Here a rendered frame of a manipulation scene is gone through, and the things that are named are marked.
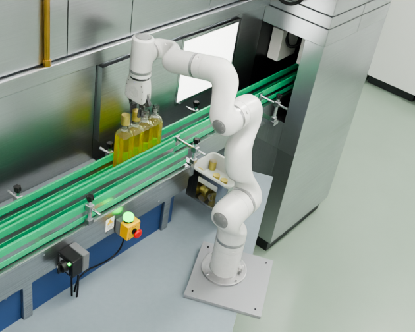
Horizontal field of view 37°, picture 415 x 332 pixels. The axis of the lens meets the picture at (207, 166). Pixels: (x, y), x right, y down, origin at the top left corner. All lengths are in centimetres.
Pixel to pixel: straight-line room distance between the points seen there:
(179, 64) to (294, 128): 132
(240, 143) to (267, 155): 137
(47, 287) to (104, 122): 69
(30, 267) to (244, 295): 86
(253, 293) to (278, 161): 115
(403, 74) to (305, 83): 293
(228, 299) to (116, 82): 98
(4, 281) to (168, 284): 69
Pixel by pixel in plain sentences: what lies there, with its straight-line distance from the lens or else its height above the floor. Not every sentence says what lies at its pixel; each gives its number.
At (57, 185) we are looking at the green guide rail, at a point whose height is 112.
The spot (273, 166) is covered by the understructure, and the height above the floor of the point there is 62.
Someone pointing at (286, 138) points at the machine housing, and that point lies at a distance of 345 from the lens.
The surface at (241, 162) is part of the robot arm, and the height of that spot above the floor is 136.
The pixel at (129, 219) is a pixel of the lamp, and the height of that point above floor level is 101.
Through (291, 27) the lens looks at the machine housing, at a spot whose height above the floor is 144.
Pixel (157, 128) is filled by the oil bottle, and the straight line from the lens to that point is 261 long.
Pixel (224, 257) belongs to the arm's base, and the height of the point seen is 90.
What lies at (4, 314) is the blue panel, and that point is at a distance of 237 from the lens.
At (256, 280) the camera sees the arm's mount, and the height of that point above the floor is 78.
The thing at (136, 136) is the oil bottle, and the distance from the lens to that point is 252.
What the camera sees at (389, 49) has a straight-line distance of 612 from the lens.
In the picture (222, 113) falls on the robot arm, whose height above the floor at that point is 157.
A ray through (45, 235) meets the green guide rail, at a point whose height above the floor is 109.
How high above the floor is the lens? 261
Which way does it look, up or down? 35 degrees down
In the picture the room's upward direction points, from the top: 10 degrees clockwise
